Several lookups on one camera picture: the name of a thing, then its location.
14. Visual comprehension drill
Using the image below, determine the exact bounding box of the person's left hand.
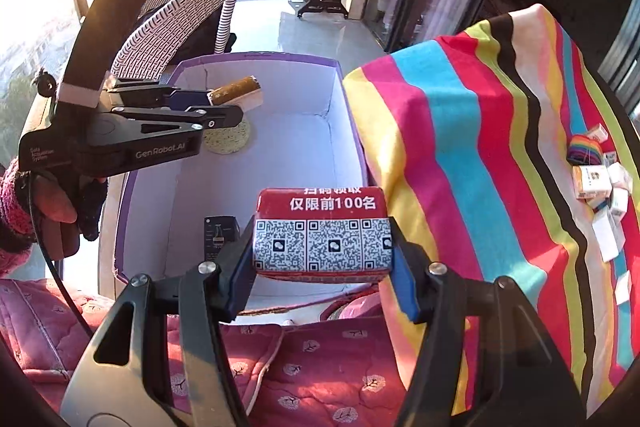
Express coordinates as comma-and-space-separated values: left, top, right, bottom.
0, 158, 109, 242

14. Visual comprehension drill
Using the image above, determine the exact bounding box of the wicker chair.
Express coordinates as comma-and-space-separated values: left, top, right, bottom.
110, 0, 267, 80

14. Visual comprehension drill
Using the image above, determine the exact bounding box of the striped colourful cloth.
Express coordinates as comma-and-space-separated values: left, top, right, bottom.
342, 4, 640, 419

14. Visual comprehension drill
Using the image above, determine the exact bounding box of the red patterned carton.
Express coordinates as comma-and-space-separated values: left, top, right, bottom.
251, 187, 394, 283

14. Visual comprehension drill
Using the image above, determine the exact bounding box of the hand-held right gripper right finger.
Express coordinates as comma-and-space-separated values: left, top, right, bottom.
377, 217, 587, 427

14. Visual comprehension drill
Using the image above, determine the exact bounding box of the round woven coaster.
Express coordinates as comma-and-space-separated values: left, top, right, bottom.
204, 114, 252, 155

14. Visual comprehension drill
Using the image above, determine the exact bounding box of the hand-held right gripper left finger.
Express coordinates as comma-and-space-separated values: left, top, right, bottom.
60, 213, 261, 427

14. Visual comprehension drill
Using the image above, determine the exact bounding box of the black iron table base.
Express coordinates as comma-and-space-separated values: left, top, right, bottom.
288, 0, 351, 22

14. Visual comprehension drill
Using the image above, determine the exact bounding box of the pink quilted blanket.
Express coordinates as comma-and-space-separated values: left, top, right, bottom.
0, 277, 417, 427

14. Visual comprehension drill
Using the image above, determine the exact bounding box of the purple cardboard box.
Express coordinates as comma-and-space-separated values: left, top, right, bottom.
112, 52, 372, 314

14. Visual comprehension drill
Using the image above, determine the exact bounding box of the rolled rainbow strap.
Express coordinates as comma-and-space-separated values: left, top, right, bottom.
567, 134, 606, 166

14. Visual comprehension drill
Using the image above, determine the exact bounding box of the black cable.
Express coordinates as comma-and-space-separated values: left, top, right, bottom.
27, 172, 98, 340

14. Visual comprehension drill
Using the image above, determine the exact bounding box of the pile of small cartons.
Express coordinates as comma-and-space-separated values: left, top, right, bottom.
570, 123, 637, 308

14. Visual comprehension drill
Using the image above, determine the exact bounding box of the small black carton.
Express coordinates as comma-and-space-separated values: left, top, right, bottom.
202, 215, 240, 261

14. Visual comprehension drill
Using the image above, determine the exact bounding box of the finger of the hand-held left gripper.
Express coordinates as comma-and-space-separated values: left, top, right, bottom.
106, 85, 212, 110
97, 105, 245, 148

